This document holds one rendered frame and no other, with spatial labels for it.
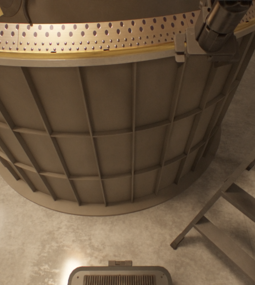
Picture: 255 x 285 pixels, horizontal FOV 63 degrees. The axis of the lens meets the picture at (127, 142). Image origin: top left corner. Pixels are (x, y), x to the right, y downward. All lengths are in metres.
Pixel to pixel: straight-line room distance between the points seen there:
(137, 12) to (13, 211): 1.53
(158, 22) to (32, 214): 1.47
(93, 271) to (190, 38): 1.11
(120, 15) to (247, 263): 1.24
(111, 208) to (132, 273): 0.52
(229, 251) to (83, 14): 1.24
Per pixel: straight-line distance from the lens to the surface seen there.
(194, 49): 0.50
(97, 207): 1.61
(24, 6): 0.82
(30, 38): 0.80
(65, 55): 0.73
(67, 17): 0.78
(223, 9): 0.43
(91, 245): 1.55
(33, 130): 1.07
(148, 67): 0.82
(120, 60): 0.72
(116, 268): 1.26
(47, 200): 1.73
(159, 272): 1.25
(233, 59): 0.55
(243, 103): 2.70
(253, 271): 1.34
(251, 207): 1.09
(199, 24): 0.50
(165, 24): 0.80
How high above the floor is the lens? 1.48
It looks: 49 degrees down
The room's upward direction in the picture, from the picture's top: 1 degrees counter-clockwise
